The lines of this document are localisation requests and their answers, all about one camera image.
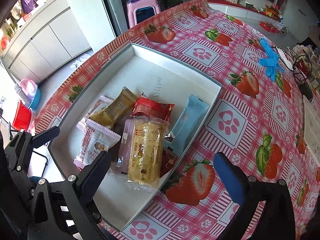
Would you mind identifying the pink white snack packet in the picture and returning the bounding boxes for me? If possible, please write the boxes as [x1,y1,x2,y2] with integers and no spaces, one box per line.
[73,119,121,170]

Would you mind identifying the mauve snack packet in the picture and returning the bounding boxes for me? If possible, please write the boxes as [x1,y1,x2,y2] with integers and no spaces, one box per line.
[110,116,134,174]

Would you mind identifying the white clear snack packet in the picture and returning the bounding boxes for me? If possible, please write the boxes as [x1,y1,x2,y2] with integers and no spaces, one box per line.
[76,95,113,133]

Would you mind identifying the yellow biscuit packet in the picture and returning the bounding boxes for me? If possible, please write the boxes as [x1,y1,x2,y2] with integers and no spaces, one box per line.
[127,116,169,192]

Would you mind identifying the long red snack packet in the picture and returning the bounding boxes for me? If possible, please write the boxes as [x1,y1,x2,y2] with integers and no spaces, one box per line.
[131,93,175,121]

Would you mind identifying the light blue snack packet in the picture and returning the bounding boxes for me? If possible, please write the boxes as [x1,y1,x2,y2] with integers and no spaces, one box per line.
[164,94,209,157]

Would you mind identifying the red gold snack packet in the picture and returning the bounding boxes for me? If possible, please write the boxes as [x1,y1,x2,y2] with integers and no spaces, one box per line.
[159,150,178,178]

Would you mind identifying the strawberry pattern tablecloth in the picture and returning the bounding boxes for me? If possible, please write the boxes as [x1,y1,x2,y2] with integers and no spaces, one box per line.
[34,0,319,238]

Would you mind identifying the white folded mat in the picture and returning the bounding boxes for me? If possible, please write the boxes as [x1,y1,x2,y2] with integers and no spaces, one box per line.
[303,96,319,166]

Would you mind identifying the black power adapter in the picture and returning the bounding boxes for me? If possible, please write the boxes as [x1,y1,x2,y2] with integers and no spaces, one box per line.
[298,81,313,102]

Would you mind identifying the white tray box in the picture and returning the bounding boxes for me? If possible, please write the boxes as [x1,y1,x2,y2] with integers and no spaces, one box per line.
[47,42,223,233]

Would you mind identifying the blue rubber gloves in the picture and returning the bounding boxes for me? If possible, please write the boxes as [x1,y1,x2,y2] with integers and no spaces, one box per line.
[259,38,284,81]

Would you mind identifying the pink plastic stool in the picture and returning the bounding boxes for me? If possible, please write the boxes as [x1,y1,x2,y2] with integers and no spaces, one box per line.
[125,0,161,28]

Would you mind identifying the red flower arrangement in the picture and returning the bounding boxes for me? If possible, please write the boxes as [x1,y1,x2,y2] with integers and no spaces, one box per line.
[264,4,279,16]

